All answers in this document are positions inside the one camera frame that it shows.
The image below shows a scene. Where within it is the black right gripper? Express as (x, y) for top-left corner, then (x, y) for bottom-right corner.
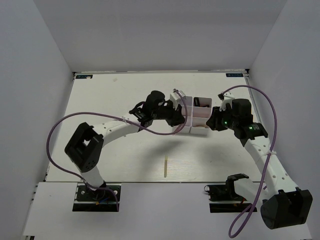
(206, 104), (239, 131)

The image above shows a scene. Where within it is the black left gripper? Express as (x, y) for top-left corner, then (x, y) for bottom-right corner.
(152, 99), (187, 127)

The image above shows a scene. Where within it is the black pink highlighter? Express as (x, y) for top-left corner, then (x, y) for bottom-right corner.
(193, 97), (202, 107)

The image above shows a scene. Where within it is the yellow pen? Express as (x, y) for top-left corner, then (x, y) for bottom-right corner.
(163, 155), (168, 178)

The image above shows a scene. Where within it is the grey eraser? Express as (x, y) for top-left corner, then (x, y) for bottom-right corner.
(194, 123), (208, 128)

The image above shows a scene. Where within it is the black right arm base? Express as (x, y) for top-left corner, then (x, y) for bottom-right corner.
(203, 173), (251, 213)

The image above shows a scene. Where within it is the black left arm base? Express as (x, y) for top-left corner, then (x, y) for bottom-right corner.
(72, 184), (122, 213)

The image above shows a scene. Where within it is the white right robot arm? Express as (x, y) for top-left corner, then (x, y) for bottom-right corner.
(206, 98), (313, 229)

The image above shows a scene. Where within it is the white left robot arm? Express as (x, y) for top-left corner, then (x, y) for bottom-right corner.
(64, 89), (186, 200)

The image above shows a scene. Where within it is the white right organizer tray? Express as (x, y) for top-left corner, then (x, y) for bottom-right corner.
(190, 96), (212, 136)

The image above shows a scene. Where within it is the white organizer tray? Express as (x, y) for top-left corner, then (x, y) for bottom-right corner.
(178, 96), (193, 134)
(190, 96), (212, 136)

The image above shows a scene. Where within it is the white left organizer tray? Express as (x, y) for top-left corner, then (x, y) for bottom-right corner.
(178, 96), (193, 134)

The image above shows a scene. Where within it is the right blue table label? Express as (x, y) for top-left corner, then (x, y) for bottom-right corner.
(225, 72), (244, 78)

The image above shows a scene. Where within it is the blue table label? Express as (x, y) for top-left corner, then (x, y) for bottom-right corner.
(75, 74), (93, 79)
(225, 72), (244, 78)

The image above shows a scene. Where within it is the left blue table label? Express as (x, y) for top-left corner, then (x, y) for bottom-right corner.
(75, 74), (93, 79)

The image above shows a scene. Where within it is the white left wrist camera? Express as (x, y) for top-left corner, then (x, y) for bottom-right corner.
(169, 89), (186, 110)

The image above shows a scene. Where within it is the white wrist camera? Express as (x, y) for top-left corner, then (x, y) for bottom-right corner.
(169, 89), (186, 110)
(218, 91), (235, 112)

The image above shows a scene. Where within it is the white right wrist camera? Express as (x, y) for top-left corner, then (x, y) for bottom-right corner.
(218, 91), (235, 112)

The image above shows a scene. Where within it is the aluminium table edge rail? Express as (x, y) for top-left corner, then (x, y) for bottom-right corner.
(243, 69), (261, 122)

